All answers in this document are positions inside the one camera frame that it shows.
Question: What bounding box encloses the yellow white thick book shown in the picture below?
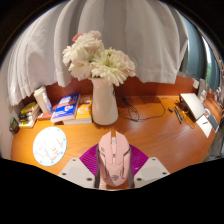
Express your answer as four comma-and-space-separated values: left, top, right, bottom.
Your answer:
18, 116, 40, 129

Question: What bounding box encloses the black cable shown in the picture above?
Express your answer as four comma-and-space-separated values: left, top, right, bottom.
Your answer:
116, 84, 175, 123

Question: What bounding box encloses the cream lidded tumbler cup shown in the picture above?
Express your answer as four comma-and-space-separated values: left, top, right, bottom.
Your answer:
33, 85, 50, 115

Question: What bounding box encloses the brown cover book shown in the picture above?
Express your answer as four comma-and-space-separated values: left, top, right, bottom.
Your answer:
36, 111, 54, 122

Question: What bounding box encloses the round light blue mouse pad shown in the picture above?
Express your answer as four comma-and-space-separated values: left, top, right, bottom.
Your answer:
32, 126, 68, 167

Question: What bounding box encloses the yellow black cover book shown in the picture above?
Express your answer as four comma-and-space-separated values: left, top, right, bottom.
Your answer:
19, 101, 39, 116

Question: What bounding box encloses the white laptop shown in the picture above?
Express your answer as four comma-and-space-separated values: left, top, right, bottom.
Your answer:
179, 92, 206, 121

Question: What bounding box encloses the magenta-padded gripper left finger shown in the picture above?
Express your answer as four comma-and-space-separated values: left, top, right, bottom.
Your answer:
57, 143, 101, 189

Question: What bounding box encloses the white curtain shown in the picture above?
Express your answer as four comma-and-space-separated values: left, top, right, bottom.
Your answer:
6, 0, 190, 107

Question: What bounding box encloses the white flower bouquet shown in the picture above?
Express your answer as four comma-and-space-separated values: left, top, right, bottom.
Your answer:
61, 30, 137, 87

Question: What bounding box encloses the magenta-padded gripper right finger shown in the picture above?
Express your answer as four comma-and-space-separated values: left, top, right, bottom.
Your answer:
129, 143, 171, 189

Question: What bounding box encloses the white ceramic pitcher vase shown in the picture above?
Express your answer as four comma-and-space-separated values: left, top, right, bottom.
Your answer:
90, 77, 120, 126

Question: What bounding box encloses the blue cover book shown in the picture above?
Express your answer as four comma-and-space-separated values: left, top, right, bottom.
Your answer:
50, 93, 81, 124

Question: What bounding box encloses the pink computer mouse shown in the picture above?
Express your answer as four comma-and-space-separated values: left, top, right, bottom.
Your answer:
94, 130, 135, 190

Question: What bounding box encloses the black pen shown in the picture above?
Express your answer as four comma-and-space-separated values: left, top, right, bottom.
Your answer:
173, 106, 184, 125

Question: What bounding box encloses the white paper sheet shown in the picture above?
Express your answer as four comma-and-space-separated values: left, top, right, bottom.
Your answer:
196, 114, 213, 139

